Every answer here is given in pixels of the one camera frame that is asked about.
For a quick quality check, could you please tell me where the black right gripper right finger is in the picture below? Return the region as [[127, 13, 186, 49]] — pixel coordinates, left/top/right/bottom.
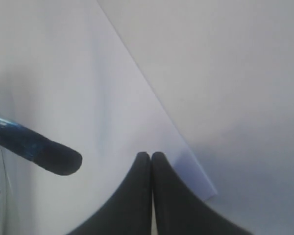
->
[[151, 152, 251, 235]]

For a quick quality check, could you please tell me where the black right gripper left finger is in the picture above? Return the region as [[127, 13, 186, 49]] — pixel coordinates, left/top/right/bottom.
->
[[69, 152, 152, 235]]

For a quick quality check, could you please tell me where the black paintbrush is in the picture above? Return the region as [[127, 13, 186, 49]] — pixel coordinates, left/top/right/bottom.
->
[[0, 117, 82, 176]]

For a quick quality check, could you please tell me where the white paper sheet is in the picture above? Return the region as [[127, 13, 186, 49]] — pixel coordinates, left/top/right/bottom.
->
[[0, 0, 217, 235]]

